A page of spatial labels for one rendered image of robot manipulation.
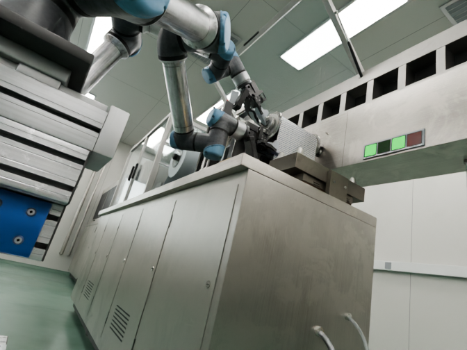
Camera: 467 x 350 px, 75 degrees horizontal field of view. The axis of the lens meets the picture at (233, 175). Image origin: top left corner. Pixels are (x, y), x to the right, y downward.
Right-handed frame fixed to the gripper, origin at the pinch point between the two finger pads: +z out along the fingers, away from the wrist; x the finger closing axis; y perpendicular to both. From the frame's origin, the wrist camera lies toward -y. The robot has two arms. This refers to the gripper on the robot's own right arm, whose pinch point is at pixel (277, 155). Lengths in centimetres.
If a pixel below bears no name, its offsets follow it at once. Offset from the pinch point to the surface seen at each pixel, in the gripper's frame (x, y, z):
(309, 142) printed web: -0.3, 14.3, 16.8
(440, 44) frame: -51, 50, 30
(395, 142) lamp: -34.9, 9.9, 29.3
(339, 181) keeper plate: -21.9, -10.0, 14.9
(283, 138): -0.3, 9.0, 0.9
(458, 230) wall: 39, 42, 263
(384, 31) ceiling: 26, 171, 106
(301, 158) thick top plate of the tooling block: -19.9, -7.9, -4.2
